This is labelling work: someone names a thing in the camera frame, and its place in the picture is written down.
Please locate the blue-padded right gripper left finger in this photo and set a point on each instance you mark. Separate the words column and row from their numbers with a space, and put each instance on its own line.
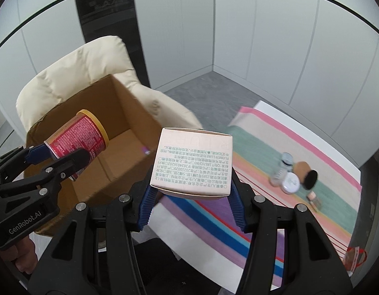
column 92, row 253

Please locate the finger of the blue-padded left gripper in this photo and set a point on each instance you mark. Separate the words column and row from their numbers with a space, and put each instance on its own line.
column 38, row 154
column 63, row 168

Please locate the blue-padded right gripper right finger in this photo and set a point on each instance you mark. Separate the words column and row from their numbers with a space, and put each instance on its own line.
column 311, row 263

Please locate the red tin can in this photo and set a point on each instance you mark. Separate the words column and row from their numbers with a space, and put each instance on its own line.
column 84, row 130

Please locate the white round jar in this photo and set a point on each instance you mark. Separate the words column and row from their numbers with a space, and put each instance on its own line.
column 290, row 184

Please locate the tan makeup puff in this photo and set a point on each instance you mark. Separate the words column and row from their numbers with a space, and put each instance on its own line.
column 301, row 169

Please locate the clear plastic bottle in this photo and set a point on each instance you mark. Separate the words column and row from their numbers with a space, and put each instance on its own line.
column 283, row 168

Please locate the pink cardboard box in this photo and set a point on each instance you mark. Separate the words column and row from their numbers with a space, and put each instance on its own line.
column 193, row 164

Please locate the person's left hand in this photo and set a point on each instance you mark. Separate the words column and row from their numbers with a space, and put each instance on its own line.
column 23, row 254

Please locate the cream padded armchair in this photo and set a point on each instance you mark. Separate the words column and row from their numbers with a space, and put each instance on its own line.
column 85, row 66

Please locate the brown cardboard box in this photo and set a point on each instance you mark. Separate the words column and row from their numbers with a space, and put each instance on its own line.
column 133, row 139

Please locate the striped colourful cloth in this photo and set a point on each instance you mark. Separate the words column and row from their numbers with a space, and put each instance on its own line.
column 204, row 233

